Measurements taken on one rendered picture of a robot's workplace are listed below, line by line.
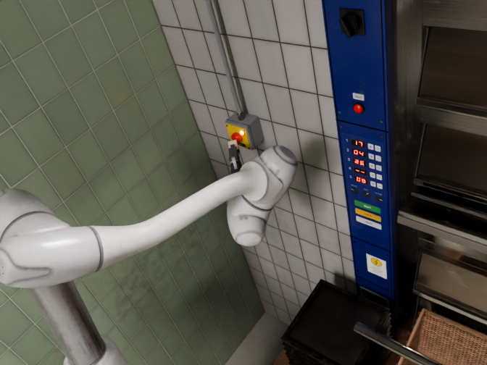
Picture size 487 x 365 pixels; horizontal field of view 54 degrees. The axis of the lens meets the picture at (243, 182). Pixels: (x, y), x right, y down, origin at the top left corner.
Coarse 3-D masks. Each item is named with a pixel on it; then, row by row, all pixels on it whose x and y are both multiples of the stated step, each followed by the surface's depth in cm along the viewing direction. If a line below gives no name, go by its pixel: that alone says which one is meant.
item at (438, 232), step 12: (420, 192) 133; (432, 192) 133; (408, 204) 129; (420, 204) 129; (432, 204) 128; (468, 204) 127; (480, 204) 126; (432, 216) 124; (444, 216) 124; (456, 216) 123; (468, 216) 123; (420, 228) 123; (432, 228) 120; (480, 228) 118; (456, 240) 118; (468, 240) 115
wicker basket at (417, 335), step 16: (432, 320) 166; (448, 320) 161; (416, 336) 167; (432, 336) 169; (448, 336) 165; (464, 336) 160; (480, 336) 156; (432, 352) 172; (448, 352) 167; (464, 352) 163; (480, 352) 158
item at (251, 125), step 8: (232, 120) 161; (248, 120) 159; (256, 120) 159; (232, 128) 161; (240, 128) 158; (248, 128) 156; (256, 128) 160; (248, 136) 158; (256, 136) 161; (240, 144) 164; (248, 144) 161; (256, 144) 162
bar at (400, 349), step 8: (360, 328) 132; (368, 328) 131; (368, 336) 130; (376, 336) 129; (384, 336) 128; (384, 344) 127; (392, 344) 126; (400, 344) 126; (400, 352) 125; (408, 352) 124; (416, 352) 123; (416, 360) 122; (424, 360) 121; (432, 360) 121
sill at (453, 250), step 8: (424, 232) 149; (424, 240) 148; (432, 240) 147; (440, 240) 146; (448, 240) 145; (432, 248) 148; (440, 248) 146; (448, 248) 143; (456, 248) 143; (464, 248) 142; (456, 256) 144; (464, 256) 141; (472, 256) 139; (480, 256) 139; (472, 264) 141; (480, 264) 139
